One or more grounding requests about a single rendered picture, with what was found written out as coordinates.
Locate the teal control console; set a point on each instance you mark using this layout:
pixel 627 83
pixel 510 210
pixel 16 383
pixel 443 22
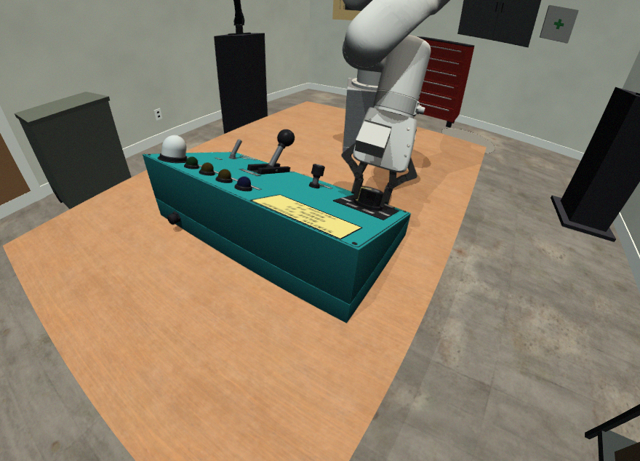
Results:
pixel 309 238

